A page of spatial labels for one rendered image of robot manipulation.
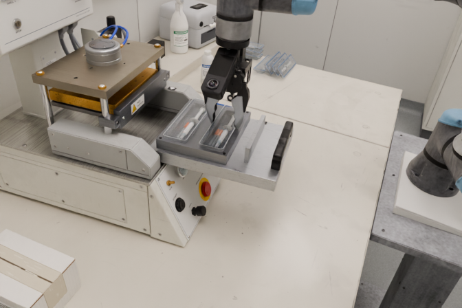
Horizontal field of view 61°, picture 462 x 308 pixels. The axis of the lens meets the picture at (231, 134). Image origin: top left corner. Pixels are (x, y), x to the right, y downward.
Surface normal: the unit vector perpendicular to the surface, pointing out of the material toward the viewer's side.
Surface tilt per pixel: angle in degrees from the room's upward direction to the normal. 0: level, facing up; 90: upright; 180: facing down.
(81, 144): 90
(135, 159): 90
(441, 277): 90
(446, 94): 90
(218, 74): 31
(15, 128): 0
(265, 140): 0
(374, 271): 0
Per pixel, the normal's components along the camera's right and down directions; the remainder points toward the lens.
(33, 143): 0.07, -0.83
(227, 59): -0.12, -0.45
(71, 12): 0.95, 0.22
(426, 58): -0.43, 0.48
